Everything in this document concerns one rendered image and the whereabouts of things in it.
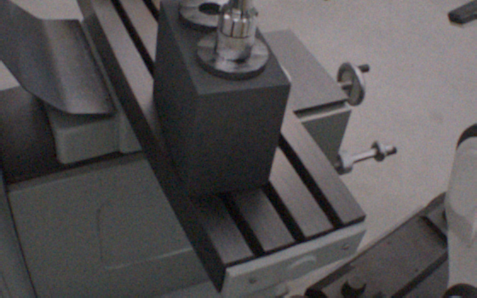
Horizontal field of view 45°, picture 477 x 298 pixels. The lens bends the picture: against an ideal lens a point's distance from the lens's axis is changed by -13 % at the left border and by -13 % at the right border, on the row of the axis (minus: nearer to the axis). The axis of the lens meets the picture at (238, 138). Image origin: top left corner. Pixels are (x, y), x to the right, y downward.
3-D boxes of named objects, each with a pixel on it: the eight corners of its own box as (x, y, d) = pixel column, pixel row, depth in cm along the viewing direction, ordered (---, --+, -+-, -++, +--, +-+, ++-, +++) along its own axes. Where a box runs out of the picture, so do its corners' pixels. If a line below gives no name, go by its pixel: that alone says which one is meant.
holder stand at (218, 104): (223, 85, 106) (238, -15, 92) (269, 186, 92) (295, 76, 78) (151, 94, 102) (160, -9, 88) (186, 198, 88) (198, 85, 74)
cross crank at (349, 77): (347, 84, 170) (356, 50, 162) (370, 112, 163) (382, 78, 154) (297, 94, 163) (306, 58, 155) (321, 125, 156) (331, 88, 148)
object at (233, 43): (229, 65, 77) (234, 31, 74) (206, 45, 80) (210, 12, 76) (259, 54, 80) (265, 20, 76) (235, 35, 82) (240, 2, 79)
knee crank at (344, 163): (388, 145, 168) (394, 129, 164) (399, 160, 164) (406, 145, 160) (324, 165, 160) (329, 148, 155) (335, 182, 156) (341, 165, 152)
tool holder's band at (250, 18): (234, 31, 74) (236, 24, 73) (210, 12, 76) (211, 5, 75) (265, 20, 76) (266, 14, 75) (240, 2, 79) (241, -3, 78)
